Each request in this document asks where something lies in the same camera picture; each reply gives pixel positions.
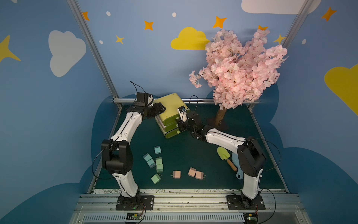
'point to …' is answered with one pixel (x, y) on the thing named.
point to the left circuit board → (134, 217)
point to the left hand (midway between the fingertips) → (161, 108)
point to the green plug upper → (158, 160)
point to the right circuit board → (250, 218)
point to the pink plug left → (176, 174)
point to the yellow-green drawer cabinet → (172, 102)
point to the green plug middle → (159, 166)
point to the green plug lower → (155, 178)
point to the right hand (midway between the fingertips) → (179, 117)
